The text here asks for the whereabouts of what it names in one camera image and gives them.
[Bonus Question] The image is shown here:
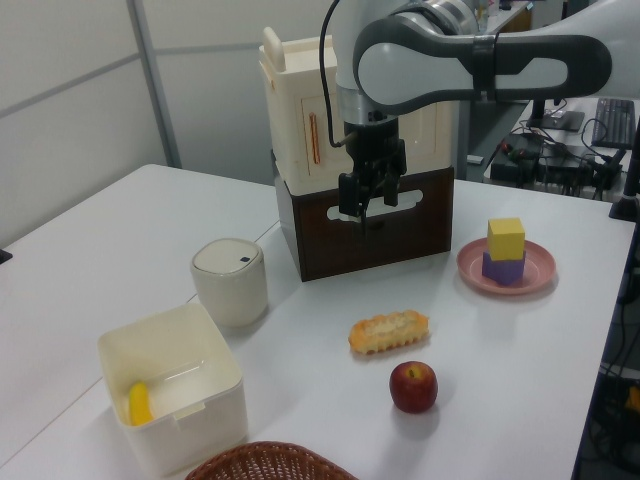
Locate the white plastic bin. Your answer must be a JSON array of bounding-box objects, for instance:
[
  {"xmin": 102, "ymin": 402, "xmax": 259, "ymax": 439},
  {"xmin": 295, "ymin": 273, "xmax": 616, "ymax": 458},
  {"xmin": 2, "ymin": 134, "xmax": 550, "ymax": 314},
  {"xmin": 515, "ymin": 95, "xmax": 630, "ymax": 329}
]
[{"xmin": 97, "ymin": 302, "xmax": 249, "ymax": 478}]

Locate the dark brown wooden crate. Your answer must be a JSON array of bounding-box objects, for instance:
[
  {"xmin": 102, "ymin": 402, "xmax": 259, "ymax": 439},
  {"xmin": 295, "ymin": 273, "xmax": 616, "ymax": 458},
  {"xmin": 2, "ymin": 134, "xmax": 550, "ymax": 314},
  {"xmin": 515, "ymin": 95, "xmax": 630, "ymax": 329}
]
[{"xmin": 274, "ymin": 164, "xmax": 456, "ymax": 283}]

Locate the orange bread roll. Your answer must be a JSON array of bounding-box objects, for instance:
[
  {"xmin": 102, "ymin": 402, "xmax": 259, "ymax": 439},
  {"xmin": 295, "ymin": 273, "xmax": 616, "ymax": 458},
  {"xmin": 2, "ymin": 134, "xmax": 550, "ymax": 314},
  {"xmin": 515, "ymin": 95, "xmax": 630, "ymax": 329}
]
[{"xmin": 348, "ymin": 309, "xmax": 431, "ymax": 356}]

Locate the yellow cube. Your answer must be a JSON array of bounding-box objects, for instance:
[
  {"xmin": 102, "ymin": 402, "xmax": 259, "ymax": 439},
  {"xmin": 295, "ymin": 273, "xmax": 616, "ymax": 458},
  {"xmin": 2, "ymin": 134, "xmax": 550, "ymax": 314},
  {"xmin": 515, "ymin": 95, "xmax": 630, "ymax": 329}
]
[{"xmin": 486, "ymin": 217, "xmax": 527, "ymax": 262}]

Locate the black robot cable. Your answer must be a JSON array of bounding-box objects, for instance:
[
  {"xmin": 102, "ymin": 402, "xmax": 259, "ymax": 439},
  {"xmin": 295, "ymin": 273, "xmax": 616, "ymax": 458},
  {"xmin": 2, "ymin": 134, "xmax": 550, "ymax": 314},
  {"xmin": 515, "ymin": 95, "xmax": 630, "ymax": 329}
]
[{"xmin": 320, "ymin": 0, "xmax": 351, "ymax": 149}]

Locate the white lidded canister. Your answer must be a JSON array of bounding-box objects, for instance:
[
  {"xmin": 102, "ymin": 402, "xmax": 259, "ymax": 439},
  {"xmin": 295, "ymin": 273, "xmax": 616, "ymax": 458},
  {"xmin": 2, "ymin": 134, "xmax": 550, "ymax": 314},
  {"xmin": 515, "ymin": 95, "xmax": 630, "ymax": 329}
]
[{"xmin": 189, "ymin": 238, "xmax": 269, "ymax": 328}]

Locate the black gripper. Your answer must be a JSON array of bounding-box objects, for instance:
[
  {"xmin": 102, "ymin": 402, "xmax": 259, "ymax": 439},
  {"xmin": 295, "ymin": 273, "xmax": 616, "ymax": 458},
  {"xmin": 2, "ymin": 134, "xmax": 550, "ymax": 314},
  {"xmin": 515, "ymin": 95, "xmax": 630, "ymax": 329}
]
[{"xmin": 338, "ymin": 117, "xmax": 407, "ymax": 218}]

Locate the pink plate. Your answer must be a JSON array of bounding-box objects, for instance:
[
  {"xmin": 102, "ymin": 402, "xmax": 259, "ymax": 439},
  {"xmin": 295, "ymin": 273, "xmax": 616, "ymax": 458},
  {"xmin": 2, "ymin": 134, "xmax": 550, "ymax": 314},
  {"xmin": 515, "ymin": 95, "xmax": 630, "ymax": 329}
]
[{"xmin": 456, "ymin": 238, "xmax": 557, "ymax": 296}]

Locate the black electronics box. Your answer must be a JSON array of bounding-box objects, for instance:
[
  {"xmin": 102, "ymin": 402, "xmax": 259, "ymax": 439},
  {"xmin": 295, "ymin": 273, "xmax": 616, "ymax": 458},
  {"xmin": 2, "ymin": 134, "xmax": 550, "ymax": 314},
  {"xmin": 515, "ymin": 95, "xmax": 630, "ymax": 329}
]
[{"xmin": 489, "ymin": 133, "xmax": 546, "ymax": 187}]

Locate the yellow banana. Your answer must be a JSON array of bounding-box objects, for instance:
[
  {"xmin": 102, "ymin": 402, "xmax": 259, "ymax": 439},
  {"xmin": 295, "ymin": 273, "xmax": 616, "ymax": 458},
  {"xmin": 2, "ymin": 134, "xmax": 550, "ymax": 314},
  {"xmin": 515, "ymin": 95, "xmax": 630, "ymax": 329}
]
[{"xmin": 128, "ymin": 381, "xmax": 154, "ymax": 427}]

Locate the black keyboard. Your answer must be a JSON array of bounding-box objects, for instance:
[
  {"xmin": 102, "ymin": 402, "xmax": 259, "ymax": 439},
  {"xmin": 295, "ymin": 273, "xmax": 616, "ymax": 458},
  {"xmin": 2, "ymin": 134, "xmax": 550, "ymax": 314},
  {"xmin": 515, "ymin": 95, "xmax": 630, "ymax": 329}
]
[{"xmin": 590, "ymin": 97, "xmax": 636, "ymax": 149}]

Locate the purple cube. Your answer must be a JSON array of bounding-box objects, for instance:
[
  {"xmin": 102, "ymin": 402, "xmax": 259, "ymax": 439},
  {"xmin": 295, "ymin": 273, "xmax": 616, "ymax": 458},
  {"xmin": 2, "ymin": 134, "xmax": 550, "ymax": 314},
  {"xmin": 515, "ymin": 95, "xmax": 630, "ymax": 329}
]
[{"xmin": 481, "ymin": 250, "xmax": 528, "ymax": 287}]

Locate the black monitor stand base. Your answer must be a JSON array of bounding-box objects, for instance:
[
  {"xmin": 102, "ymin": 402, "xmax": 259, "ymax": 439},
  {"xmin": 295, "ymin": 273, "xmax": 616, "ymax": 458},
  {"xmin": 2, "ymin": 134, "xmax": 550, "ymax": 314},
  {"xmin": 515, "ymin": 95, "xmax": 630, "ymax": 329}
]
[{"xmin": 525, "ymin": 94, "xmax": 586, "ymax": 133}]

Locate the cream toy kitchen cabinet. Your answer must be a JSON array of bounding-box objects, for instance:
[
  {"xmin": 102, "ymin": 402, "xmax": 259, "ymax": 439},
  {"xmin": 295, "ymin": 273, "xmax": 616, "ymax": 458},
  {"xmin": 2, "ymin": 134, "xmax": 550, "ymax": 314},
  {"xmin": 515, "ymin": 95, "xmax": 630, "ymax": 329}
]
[{"xmin": 258, "ymin": 27, "xmax": 454, "ymax": 196}]

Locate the brown wicker basket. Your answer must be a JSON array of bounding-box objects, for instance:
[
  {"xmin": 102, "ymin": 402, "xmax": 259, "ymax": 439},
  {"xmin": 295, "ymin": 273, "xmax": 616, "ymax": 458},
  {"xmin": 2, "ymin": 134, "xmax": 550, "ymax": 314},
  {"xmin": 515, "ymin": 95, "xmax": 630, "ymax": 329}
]
[{"xmin": 184, "ymin": 441, "xmax": 361, "ymax": 480}]

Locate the red apple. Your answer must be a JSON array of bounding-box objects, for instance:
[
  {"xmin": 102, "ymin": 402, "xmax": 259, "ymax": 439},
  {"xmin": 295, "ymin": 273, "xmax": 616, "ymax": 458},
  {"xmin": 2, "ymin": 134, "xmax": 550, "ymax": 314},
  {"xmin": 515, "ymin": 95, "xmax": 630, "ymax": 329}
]
[{"xmin": 389, "ymin": 361, "xmax": 439, "ymax": 414}]

